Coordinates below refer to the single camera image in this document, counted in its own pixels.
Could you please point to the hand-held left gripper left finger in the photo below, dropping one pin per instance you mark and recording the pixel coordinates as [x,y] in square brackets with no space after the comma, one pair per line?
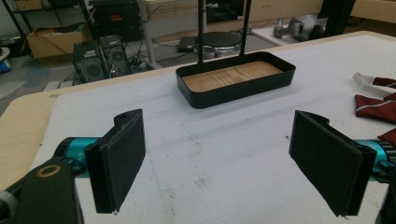
[120,161]

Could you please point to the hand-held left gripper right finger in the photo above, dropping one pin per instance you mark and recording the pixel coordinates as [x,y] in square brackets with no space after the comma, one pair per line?
[327,161]

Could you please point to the dark red striped cloth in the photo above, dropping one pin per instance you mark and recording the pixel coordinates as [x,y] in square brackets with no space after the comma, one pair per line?
[378,109]

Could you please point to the white cloth strip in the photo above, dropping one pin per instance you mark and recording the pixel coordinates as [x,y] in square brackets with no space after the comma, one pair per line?
[362,83]

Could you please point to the white table mat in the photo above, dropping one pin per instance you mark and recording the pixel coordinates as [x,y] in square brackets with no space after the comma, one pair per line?
[230,140]

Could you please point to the black computer tower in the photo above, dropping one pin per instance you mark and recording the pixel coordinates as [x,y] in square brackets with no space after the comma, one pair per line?
[115,54]
[88,63]

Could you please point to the black tray with wooden bottom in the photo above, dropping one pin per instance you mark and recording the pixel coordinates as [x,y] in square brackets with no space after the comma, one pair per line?
[230,93]

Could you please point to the white desk leg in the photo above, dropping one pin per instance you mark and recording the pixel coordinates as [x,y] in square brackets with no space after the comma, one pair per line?
[149,37]

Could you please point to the black flat box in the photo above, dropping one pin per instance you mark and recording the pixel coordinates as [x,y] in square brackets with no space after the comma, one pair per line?
[186,44]

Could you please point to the grey machine part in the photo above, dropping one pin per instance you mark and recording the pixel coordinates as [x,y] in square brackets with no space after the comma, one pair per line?
[300,28]

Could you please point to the cardboard box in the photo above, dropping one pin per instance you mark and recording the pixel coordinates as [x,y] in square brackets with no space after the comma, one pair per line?
[49,43]

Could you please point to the black equipment case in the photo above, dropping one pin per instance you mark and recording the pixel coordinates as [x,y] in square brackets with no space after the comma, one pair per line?
[115,18]

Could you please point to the blue and white container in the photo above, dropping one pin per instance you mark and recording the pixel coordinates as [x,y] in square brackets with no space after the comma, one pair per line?
[4,66]

